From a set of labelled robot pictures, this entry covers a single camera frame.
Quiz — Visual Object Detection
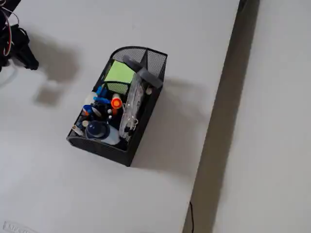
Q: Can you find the red and white arm cable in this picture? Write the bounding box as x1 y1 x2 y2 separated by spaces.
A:
2 7 19 55

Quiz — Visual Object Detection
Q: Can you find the black mesh desk organizer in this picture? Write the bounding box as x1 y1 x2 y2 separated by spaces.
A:
66 46 168 167

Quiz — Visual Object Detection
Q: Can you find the black hanging cable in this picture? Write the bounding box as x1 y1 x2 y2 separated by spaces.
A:
189 201 195 233

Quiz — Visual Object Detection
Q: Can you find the green sticky note pad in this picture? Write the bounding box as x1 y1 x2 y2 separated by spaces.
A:
104 60 136 83

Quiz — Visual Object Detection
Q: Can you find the clear plastic pouch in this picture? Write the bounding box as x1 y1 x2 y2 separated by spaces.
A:
119 72 146 141

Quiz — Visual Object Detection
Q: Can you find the white marker with orange cap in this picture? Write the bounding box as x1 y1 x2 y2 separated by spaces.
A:
111 93 122 116

